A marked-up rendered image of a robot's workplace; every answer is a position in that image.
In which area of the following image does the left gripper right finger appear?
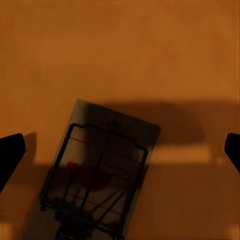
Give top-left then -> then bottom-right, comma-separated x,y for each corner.
224,133 -> 240,172

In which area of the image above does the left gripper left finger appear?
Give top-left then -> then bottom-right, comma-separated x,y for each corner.
0,133 -> 26,193

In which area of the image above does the mousetrap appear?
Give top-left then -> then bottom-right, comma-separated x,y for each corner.
23,99 -> 161,240

